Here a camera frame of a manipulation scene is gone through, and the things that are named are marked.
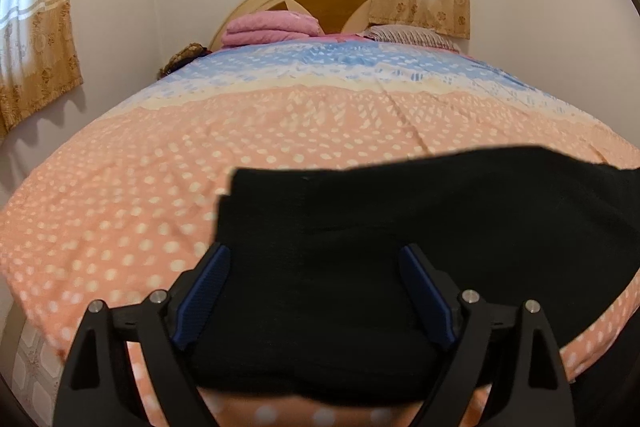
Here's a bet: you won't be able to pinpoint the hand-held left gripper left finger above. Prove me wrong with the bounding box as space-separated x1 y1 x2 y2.
52 242 233 427

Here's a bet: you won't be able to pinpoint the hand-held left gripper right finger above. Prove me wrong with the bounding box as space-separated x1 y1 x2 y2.
398 243 576 427

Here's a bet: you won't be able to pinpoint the black pants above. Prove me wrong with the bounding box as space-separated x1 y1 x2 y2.
190 146 640 408

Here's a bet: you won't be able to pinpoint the polka dot bedspread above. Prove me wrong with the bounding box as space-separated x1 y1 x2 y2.
0 38 640 427

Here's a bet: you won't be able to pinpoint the brown fuzzy bundle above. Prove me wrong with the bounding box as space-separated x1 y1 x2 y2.
157 42 208 80

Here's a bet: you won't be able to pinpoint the striped pillow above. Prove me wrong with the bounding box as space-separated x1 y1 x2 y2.
364 25 461 54

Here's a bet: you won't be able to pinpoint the folded pink blanket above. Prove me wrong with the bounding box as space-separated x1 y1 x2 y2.
221 10 321 48

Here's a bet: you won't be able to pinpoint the wooden headboard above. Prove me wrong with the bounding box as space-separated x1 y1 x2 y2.
207 0 376 52

